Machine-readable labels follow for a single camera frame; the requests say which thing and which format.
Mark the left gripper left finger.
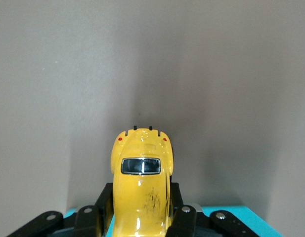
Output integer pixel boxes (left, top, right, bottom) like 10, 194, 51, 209
8, 182, 114, 237

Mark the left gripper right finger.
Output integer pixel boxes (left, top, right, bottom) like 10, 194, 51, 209
167, 181, 283, 237

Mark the yellow beetle toy car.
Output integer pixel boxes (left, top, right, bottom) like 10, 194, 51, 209
109, 125, 174, 237

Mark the teal plastic tray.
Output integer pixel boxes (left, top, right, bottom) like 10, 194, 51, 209
63, 204, 285, 237

